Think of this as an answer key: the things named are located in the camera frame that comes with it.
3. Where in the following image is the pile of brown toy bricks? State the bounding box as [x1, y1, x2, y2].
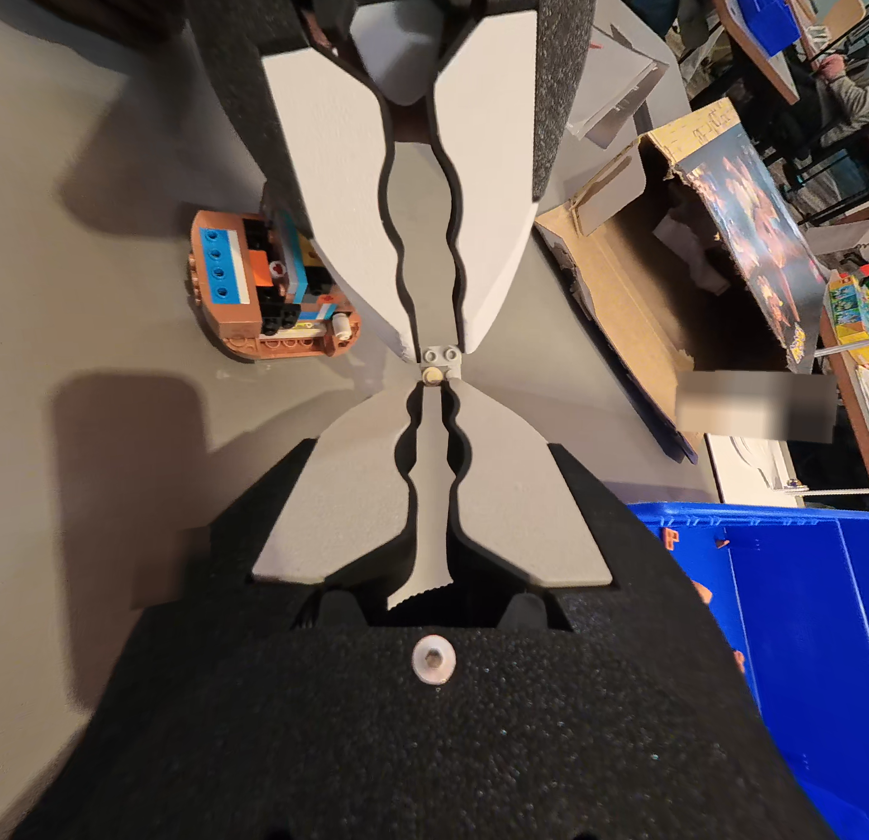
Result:
[663, 528, 748, 678]

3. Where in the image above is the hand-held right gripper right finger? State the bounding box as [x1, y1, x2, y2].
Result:
[449, 383, 616, 621]

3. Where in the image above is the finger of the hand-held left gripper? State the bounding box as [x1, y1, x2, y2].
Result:
[261, 47, 422, 359]
[432, 10, 540, 355]

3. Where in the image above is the colourful toy brick model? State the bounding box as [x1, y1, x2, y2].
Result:
[188, 182, 362, 363]

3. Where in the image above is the wooden table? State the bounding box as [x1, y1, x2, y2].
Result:
[704, 0, 805, 104]

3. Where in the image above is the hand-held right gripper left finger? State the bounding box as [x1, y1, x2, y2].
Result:
[252, 383, 422, 621]

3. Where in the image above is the small grey toy brick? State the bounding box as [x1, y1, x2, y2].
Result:
[419, 345, 460, 384]

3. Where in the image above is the printed cardboard box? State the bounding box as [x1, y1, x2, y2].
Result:
[534, 98, 843, 464]

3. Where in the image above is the blue plastic bin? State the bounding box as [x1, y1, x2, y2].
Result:
[628, 501, 869, 840]

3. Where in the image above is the white metal stand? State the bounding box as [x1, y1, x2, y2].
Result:
[564, 0, 680, 149]

